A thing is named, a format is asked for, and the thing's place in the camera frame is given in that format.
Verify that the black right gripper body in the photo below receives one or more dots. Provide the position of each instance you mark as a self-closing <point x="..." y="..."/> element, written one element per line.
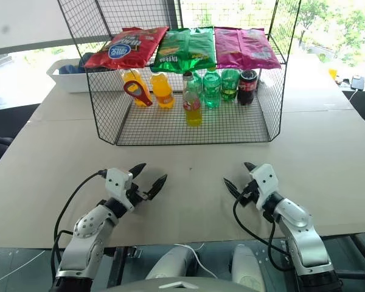
<point x="250" y="194"/>

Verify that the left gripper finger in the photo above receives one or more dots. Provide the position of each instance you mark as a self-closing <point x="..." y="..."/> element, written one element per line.
<point x="138" y="171"/>
<point x="156" y="187"/>

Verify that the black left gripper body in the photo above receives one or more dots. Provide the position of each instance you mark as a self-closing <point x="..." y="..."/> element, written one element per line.
<point x="137" y="194"/>

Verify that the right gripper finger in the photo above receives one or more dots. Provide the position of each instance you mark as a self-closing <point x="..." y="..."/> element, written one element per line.
<point x="250" y="168"/>
<point x="232" y="188"/>

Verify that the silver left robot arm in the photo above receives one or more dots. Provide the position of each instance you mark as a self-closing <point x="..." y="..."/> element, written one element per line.
<point x="85" y="234"/>

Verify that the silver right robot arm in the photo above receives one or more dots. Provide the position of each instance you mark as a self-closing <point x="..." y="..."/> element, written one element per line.
<point x="304" y="237"/>

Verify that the dark cola bottle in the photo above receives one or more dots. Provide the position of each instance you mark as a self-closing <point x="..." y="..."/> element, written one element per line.
<point x="248" y="88"/>

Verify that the red yellow bottle opener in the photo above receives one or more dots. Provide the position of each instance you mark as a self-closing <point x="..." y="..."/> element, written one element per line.
<point x="138" y="91"/>

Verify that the yellow drink bottle capped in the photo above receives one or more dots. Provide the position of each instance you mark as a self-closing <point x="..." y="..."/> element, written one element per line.
<point x="193" y="109"/>

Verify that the orange soda bottle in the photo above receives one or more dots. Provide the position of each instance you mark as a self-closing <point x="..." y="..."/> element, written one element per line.
<point x="132" y="76"/>
<point x="162" y="91"/>

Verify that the green soda bottle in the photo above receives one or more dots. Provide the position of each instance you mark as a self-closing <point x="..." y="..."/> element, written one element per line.
<point x="212" y="91"/>
<point x="230" y="85"/>
<point x="197" y="83"/>

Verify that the silver right robot leg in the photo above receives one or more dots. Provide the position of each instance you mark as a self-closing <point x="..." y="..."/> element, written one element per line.
<point x="246" y="267"/>

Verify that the silver robot leg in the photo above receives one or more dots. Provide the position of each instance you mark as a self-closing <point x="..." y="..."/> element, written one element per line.
<point x="246" y="267"/>
<point x="173" y="261"/>

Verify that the silver left robot leg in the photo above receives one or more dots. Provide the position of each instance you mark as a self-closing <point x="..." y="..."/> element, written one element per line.
<point x="173" y="261"/>

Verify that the grey robot torso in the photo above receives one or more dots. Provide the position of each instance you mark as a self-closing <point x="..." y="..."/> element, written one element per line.
<point x="182" y="286"/>

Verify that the white plastic bin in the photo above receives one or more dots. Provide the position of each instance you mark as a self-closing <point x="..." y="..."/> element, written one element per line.
<point x="67" y="82"/>

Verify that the magenta chip bag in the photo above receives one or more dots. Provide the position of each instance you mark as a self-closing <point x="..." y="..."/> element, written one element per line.
<point x="246" y="48"/>

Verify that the blue cloth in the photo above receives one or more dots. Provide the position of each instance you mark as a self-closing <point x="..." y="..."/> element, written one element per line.
<point x="70" y="69"/>

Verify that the red chip bag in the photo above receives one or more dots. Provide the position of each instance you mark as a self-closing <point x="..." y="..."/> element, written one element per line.
<point x="127" y="48"/>

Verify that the small yellow object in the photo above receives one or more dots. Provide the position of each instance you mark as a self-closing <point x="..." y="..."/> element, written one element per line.
<point x="332" y="74"/>

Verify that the green chip bag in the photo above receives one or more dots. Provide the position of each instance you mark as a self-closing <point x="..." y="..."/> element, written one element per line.
<point x="185" y="50"/>

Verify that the black chair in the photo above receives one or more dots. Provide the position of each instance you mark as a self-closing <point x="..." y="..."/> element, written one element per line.
<point x="6" y="134"/>

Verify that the smartphone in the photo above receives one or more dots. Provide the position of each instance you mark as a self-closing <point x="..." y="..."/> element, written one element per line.
<point x="358" y="82"/>

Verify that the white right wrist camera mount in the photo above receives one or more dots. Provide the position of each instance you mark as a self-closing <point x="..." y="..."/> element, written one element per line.
<point x="266" y="185"/>

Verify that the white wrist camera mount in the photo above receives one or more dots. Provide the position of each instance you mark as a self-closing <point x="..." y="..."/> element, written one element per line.
<point x="117" y="182"/>
<point x="266" y="185"/>

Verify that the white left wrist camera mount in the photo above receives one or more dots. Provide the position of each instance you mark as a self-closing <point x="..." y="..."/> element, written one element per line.
<point x="117" y="182"/>

